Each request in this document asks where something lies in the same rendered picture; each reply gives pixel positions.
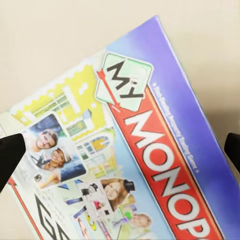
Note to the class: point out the board game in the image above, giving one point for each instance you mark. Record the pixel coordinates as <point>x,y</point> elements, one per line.
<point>120,148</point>

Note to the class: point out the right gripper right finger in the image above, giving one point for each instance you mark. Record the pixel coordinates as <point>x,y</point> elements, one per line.
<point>232,149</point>

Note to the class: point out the bed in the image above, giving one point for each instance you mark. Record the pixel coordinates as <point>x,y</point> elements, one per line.
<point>40,40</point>

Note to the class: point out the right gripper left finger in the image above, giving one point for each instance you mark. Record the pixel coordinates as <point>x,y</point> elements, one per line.
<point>12,150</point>

